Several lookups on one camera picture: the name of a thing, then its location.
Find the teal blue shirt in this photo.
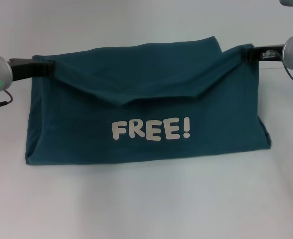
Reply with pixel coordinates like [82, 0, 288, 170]
[24, 36, 272, 166]

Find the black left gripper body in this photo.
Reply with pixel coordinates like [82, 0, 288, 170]
[9, 58, 46, 82]

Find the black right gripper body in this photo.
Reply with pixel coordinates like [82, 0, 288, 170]
[251, 44, 285, 62]

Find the grey cable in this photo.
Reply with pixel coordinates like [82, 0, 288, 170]
[273, 51, 293, 87]

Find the red cable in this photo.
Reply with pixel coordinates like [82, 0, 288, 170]
[3, 90, 14, 104]

